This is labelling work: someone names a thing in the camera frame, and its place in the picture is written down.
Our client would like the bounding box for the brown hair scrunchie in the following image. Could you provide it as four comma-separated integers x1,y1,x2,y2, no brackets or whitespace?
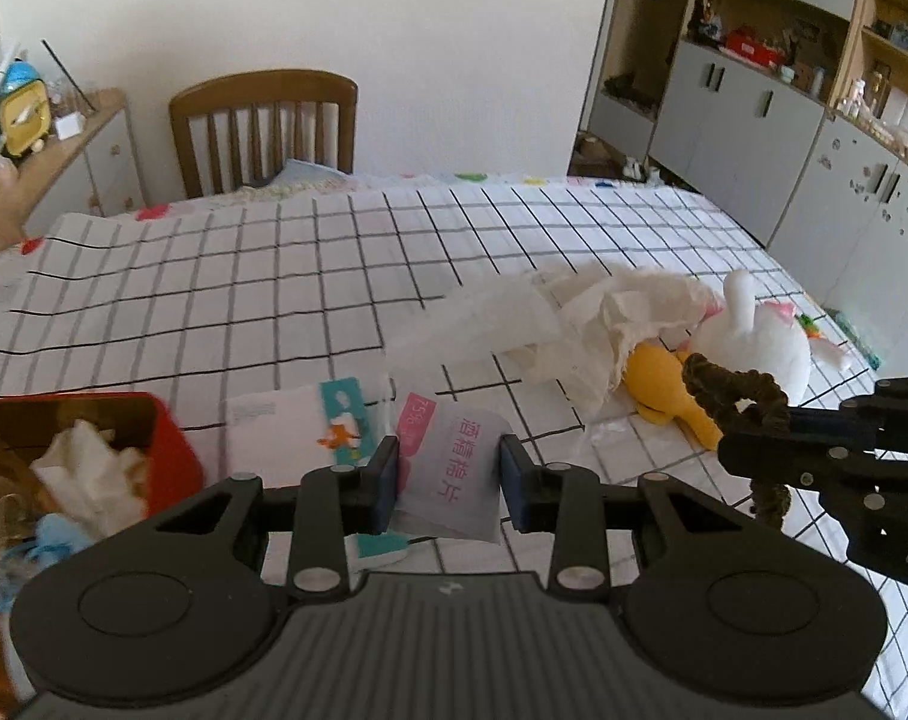
682,353,790,532

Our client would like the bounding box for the blue child face mask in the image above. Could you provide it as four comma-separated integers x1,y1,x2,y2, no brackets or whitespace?
0,514,95,614

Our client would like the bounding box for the pink white sachet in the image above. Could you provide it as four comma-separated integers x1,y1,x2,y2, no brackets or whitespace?
390,392,509,543

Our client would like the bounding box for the white plush bunny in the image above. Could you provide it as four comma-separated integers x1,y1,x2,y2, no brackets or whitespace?
688,270,854,405

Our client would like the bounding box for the white crumpled cloth in tin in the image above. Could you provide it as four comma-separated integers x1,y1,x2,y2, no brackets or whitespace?
31,419,148,539

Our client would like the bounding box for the orange plush toy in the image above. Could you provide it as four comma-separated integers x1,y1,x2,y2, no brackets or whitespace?
623,343,722,452

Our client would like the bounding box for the white teal tissue pack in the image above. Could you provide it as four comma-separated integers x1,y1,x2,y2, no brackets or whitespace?
221,375,419,569

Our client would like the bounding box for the red metal tin box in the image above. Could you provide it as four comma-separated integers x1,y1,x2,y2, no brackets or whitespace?
0,394,203,717

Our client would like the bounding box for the white checkered tablecloth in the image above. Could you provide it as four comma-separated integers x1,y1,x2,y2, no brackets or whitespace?
0,179,908,717

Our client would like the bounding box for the white translucent plastic bag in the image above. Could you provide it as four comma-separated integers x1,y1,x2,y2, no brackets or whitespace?
384,271,568,374

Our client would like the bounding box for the wooden side cabinet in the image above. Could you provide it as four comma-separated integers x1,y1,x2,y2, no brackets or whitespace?
0,88,146,252

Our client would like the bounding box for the brown wooden chair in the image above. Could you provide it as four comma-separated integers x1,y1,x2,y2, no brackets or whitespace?
168,68,360,199

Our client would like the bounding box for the grey wooden wall cabinet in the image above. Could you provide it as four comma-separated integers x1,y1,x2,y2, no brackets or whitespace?
582,0,908,376

